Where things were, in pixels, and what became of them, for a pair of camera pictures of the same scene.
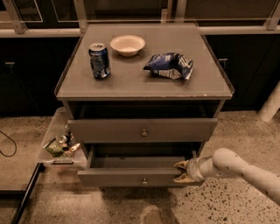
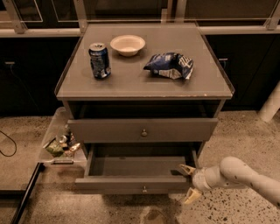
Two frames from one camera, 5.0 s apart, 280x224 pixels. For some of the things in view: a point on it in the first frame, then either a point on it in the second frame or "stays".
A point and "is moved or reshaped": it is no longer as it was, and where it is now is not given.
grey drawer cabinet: (143, 97) stays
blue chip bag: (171, 65) stays
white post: (271, 106) stays
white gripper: (194, 170) → (199, 179)
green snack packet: (55, 148) stays
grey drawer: (136, 165) is moved or reshaped
